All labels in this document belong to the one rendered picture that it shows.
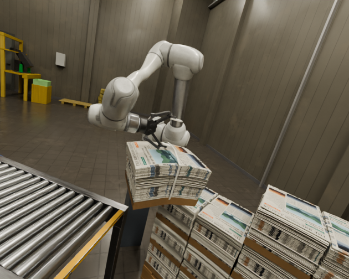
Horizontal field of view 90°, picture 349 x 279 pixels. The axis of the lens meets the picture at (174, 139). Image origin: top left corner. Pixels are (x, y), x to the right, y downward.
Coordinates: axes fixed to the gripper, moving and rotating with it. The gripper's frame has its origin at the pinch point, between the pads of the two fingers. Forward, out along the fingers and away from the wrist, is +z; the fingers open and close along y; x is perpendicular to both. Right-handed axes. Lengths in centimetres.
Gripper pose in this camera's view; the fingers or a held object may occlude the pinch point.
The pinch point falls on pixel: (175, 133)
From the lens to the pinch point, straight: 91.0
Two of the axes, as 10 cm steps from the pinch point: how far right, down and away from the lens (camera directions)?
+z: 8.8, 1.9, 4.3
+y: -3.1, 9.2, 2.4
